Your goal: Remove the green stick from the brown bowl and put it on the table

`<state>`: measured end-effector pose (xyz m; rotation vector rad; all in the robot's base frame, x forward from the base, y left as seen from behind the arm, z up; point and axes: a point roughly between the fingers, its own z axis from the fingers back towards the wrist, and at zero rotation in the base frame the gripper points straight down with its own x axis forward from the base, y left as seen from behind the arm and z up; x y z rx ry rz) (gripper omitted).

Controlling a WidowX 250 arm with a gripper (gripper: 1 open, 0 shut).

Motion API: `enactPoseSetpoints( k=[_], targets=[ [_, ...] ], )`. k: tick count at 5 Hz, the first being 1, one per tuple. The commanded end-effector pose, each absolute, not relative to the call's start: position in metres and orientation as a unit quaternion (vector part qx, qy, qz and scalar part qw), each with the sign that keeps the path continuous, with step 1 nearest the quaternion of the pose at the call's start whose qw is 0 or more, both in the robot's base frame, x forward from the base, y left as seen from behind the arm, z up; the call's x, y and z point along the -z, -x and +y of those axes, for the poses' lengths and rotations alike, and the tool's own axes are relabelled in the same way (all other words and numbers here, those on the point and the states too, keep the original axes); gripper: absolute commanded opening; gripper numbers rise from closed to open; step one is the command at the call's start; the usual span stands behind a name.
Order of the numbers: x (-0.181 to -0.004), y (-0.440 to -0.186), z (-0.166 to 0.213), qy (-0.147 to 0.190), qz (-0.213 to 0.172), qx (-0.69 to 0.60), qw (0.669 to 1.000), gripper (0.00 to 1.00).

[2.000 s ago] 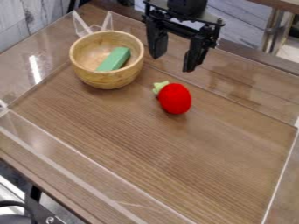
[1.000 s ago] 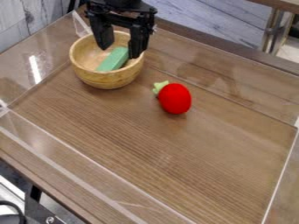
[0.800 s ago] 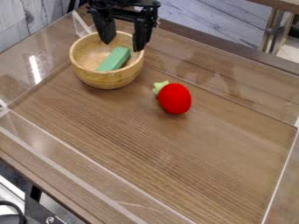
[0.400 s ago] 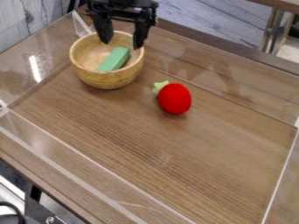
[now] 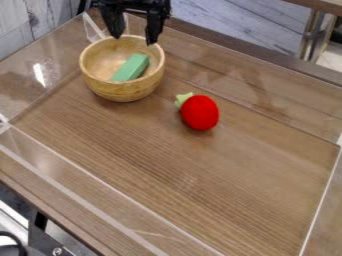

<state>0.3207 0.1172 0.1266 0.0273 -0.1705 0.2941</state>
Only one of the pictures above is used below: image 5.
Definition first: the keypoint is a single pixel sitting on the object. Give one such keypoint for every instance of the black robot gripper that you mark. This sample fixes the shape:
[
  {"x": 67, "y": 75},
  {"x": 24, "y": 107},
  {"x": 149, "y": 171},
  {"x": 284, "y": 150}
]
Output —
[{"x": 112, "y": 8}]

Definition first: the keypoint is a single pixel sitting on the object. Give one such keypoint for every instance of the green rectangular stick block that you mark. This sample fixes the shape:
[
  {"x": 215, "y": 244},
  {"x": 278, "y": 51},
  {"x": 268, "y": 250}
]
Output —
[{"x": 132, "y": 68}]

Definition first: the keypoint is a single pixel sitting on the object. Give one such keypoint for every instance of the light wooden bowl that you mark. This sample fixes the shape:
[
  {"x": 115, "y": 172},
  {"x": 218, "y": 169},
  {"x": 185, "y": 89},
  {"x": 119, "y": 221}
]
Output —
[{"x": 100, "y": 60}]

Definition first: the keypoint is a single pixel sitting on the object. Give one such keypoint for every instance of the red plush strawberry toy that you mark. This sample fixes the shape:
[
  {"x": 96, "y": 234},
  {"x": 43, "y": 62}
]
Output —
[{"x": 199, "y": 111}]

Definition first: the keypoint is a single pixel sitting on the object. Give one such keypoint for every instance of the metal table leg background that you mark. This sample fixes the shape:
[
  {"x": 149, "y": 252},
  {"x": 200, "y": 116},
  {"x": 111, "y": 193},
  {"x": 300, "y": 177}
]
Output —
[{"x": 316, "y": 34}]

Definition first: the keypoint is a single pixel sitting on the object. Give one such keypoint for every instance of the clear acrylic tray wall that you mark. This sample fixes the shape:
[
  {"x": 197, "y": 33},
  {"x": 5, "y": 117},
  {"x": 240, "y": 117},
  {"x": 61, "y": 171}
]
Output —
[{"x": 141, "y": 186}]

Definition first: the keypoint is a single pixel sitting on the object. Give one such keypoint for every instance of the black table frame leg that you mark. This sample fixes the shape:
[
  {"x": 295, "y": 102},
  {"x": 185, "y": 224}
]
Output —
[{"x": 40, "y": 240}]

